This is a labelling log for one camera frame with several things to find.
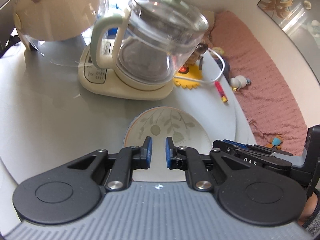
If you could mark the beige plush toy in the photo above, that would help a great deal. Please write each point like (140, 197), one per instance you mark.
(218, 50)

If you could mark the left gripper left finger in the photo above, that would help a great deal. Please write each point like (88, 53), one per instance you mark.
(122, 164)

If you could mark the small orange blue toy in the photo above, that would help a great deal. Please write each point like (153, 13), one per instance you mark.
(276, 142)

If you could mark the beige bear food cover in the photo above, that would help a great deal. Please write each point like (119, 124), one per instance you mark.
(58, 30)

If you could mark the dark monkey plush toy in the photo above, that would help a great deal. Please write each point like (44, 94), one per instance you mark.
(227, 68)

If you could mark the glass electric kettle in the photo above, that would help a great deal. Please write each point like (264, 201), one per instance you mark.
(149, 41)

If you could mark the cream kettle base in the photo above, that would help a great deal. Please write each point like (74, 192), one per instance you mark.
(105, 82)

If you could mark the grey lazy susan turntable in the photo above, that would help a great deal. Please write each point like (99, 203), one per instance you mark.
(48, 118)

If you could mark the brown dog figurine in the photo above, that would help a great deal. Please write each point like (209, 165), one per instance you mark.
(200, 49)

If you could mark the person's right hand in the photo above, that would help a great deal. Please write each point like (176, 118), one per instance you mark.
(309, 209)

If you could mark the pink blanket sofa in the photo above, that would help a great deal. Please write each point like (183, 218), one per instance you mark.
(268, 103)

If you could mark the grey penguin plush toy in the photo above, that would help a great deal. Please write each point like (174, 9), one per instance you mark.
(239, 82)

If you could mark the gold leaf wall painting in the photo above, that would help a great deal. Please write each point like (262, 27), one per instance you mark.
(299, 20)

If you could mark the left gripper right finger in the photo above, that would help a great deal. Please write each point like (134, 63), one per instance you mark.
(194, 165)

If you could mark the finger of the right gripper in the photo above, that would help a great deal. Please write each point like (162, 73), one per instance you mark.
(238, 144)

